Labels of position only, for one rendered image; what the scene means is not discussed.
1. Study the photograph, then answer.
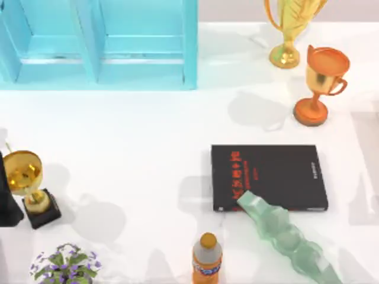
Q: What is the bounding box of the black book with red print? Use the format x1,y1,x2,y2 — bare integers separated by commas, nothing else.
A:
211,144,329,212

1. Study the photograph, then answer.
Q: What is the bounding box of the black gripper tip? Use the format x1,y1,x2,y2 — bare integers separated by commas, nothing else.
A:
0,151,25,228

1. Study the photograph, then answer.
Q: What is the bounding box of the gold trophy on black base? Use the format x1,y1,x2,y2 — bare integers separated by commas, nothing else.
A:
2,150,62,230

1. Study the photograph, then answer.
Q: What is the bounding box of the orange and gold trophy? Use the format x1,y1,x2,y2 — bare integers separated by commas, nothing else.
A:
293,44,351,127

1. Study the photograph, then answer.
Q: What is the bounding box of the orange soda bottle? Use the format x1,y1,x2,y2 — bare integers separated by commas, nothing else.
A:
191,232,223,284

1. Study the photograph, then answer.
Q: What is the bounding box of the light blue rack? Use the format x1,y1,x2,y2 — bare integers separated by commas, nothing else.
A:
0,0,198,91

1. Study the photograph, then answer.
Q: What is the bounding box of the tall gold trophy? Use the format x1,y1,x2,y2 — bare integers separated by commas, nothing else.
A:
264,0,329,69

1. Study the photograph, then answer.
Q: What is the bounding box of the purple flower plant pot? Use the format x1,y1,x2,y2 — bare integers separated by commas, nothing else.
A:
30,243,102,284

